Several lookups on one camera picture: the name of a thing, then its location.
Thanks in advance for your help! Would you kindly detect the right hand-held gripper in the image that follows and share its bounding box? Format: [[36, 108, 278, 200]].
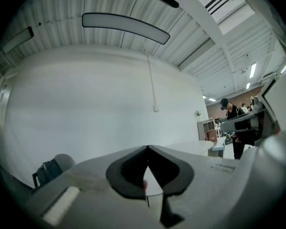
[[220, 73, 286, 142]]

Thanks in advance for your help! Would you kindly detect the black head-mounted camera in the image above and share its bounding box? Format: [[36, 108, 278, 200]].
[[154, 0, 180, 9]]

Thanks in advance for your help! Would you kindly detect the grey door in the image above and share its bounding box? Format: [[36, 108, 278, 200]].
[[0, 80, 9, 157]]

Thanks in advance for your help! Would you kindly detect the dark blue backpack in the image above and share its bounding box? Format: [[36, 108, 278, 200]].
[[37, 158, 63, 188]]

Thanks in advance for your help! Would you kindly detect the long ceiling lamp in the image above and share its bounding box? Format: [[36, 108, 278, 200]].
[[82, 12, 171, 45], [1, 26, 35, 55]]

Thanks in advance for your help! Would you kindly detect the grey shelf unit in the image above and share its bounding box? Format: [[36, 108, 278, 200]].
[[196, 118, 221, 143]]

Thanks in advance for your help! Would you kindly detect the white wall conduit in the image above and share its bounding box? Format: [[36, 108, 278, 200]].
[[143, 39, 161, 112]]

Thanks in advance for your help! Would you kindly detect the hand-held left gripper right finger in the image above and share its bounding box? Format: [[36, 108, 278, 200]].
[[147, 145, 245, 229]]

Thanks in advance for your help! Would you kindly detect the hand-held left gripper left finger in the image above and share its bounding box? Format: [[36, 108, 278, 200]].
[[26, 145, 149, 229]]

